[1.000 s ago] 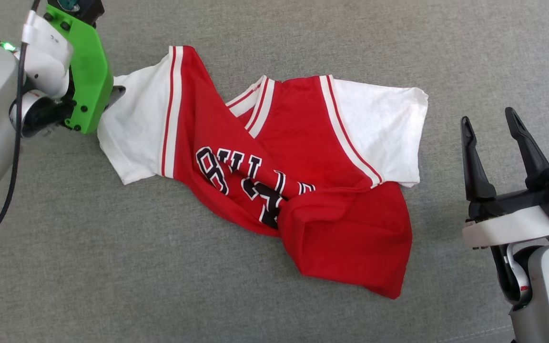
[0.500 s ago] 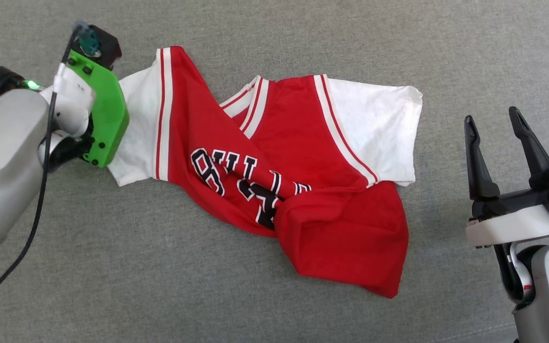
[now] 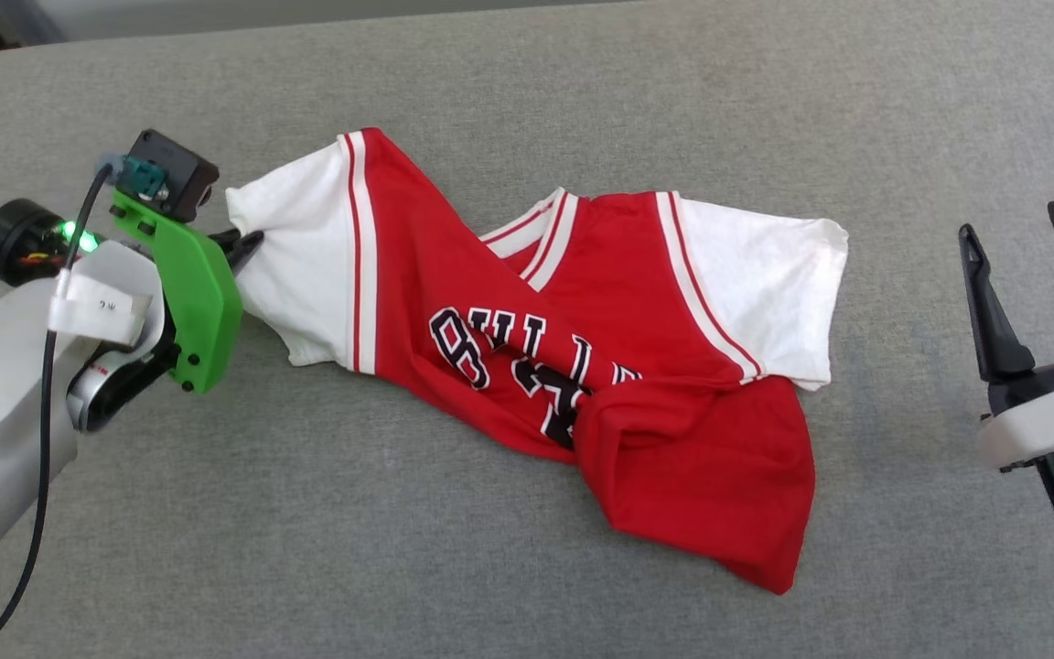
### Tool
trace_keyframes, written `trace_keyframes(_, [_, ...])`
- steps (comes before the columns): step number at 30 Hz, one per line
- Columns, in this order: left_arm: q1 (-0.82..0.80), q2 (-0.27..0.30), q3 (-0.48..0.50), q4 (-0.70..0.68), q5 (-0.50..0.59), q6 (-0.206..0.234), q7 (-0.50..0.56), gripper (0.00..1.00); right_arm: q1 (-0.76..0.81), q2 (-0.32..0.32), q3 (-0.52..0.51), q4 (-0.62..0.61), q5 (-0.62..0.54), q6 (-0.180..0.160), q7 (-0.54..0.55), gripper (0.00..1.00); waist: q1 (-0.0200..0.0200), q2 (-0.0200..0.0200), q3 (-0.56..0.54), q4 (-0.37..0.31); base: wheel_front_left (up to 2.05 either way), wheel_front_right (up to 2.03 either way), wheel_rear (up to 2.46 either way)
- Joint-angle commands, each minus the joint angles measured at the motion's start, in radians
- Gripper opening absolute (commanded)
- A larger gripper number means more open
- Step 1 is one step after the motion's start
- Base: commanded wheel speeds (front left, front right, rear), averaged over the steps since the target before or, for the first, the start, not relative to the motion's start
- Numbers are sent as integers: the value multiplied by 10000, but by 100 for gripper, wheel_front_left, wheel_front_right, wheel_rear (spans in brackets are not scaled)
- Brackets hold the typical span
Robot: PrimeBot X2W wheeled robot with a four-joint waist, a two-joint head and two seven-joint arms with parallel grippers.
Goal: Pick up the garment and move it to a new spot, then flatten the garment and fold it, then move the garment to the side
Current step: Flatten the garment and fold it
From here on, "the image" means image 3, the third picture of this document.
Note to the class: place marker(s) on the white partition panel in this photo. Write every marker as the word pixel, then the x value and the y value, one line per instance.
pixel 307 11

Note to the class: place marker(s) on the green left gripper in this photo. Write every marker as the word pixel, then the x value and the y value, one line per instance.
pixel 202 302

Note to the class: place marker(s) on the red and white basketball jersey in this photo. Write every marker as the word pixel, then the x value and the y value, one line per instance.
pixel 655 439

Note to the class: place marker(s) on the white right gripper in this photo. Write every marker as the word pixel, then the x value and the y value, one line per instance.
pixel 1048 421

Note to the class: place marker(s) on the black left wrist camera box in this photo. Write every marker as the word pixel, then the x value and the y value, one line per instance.
pixel 177 174

